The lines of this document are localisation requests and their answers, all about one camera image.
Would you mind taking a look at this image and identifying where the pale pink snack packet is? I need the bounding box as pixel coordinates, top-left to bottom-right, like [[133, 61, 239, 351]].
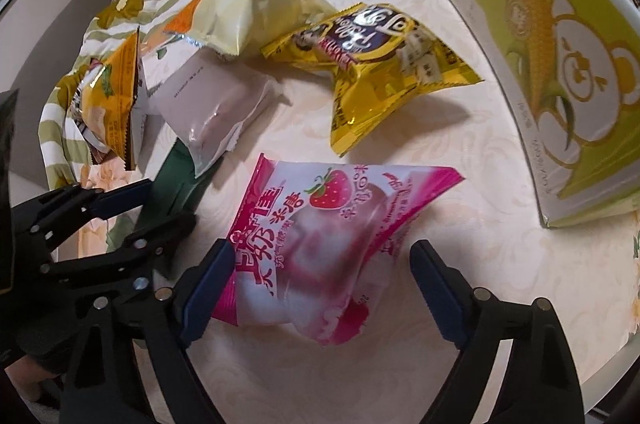
[[141, 51, 286, 177]]

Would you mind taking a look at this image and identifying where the green cardboard box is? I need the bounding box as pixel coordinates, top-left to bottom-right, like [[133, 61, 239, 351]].
[[421, 0, 640, 230]]

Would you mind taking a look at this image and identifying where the pink strawberry snack packet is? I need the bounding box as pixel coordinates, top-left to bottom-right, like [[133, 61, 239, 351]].
[[210, 152, 466, 347]]

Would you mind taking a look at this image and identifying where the white tray table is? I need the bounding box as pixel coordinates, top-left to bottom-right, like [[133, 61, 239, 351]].
[[75, 0, 640, 424]]

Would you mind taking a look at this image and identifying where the cream orange snack packet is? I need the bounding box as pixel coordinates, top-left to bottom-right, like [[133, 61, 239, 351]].
[[162, 0, 337, 57]]

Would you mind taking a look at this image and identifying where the yellow snack packet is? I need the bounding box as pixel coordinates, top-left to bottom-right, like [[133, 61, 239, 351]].
[[260, 2, 485, 157]]

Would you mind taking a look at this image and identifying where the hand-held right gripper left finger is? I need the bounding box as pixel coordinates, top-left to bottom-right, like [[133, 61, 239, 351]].
[[60, 239, 241, 424]]

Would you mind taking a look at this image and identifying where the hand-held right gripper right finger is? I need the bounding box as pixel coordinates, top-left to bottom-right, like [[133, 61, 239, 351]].
[[407, 239, 586, 424]]

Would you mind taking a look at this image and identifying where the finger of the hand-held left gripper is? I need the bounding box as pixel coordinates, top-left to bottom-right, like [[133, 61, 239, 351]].
[[12, 178, 153, 255], [42, 211, 198, 287]]

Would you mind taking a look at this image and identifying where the dark green snack packet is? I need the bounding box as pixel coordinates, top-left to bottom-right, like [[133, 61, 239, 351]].
[[135, 139, 226, 230]]

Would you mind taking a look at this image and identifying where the orange brown snack packet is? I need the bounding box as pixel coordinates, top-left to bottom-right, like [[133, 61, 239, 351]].
[[70, 26, 148, 170]]

